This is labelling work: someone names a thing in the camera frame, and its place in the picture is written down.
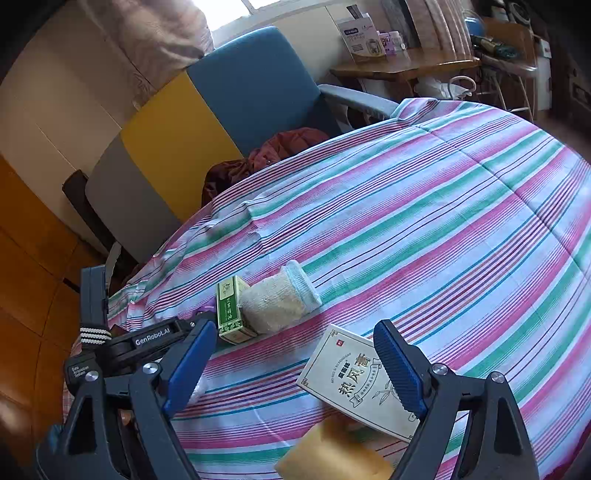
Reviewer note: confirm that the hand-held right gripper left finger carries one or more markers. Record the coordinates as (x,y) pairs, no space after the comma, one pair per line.
(189,364)

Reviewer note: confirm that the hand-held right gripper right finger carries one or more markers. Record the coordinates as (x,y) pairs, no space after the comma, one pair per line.
(397,369)

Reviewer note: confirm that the cream printed box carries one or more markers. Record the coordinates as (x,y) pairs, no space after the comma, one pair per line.
(351,383)

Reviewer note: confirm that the green box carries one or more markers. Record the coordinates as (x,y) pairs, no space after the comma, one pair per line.
(231,314)

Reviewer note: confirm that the cream sock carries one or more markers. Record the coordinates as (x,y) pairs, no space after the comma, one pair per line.
(272,304)

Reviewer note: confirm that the wooden wardrobe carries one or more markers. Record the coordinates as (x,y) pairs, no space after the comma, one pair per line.
(27,277)

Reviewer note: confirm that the black rolled mat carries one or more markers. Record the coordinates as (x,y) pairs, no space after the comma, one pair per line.
(76,194)

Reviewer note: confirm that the striped tablecloth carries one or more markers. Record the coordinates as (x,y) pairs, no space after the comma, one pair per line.
(415,207)

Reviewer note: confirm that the dark red cloth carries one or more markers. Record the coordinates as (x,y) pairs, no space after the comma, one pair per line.
(277,147)

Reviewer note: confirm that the grey yellow blue armchair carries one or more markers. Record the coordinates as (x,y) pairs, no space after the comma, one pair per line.
(249,78)

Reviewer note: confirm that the wooden side table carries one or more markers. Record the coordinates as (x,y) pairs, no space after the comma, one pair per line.
(415,64)

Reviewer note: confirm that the bunched patterned curtain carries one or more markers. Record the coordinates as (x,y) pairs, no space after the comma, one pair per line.
(157,37)

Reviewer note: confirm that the purple jar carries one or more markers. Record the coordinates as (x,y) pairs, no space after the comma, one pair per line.
(392,41)

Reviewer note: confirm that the white carton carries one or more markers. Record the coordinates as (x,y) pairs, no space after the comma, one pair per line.
(362,41)

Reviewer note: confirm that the window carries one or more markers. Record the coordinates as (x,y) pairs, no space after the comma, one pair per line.
(221,14)

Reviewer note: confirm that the wooden folding chair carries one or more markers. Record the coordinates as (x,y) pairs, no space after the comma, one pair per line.
(512,41)

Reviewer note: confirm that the hanging patterned curtain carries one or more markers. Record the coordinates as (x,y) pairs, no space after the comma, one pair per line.
(438,23)

